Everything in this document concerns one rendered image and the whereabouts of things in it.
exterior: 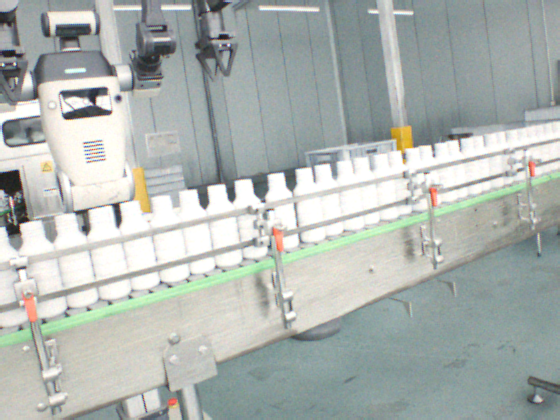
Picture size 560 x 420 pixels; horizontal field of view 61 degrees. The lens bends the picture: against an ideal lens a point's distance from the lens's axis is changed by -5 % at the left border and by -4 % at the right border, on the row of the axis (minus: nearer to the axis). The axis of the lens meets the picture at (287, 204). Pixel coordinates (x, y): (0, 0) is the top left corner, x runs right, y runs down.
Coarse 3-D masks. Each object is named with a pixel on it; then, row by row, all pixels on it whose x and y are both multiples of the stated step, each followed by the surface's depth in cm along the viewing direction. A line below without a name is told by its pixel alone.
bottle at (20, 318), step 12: (0, 228) 81; (0, 240) 78; (0, 252) 78; (12, 252) 79; (0, 276) 78; (12, 276) 79; (0, 288) 78; (12, 288) 79; (0, 300) 78; (12, 300) 79; (12, 312) 79; (24, 312) 80; (0, 324) 79; (12, 324) 79
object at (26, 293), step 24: (528, 168) 143; (432, 192) 118; (528, 192) 144; (432, 216) 120; (528, 216) 146; (264, 240) 101; (432, 240) 121; (24, 264) 77; (432, 264) 123; (24, 288) 71; (288, 288) 99; (288, 312) 98; (48, 360) 74; (48, 384) 74
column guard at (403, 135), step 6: (396, 132) 1087; (402, 132) 1077; (408, 132) 1087; (396, 138) 1090; (402, 138) 1078; (408, 138) 1088; (396, 144) 1094; (402, 144) 1080; (408, 144) 1088; (402, 150) 1083; (402, 162) 1089
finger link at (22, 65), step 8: (0, 56) 88; (0, 64) 87; (8, 64) 88; (16, 64) 88; (24, 64) 89; (0, 72) 87; (24, 72) 90; (0, 80) 88; (8, 88) 89; (8, 96) 89; (16, 96) 90
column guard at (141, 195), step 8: (136, 168) 827; (136, 176) 827; (144, 176) 835; (136, 184) 828; (144, 184) 835; (136, 192) 828; (144, 192) 836; (136, 200) 829; (144, 200) 836; (144, 208) 837
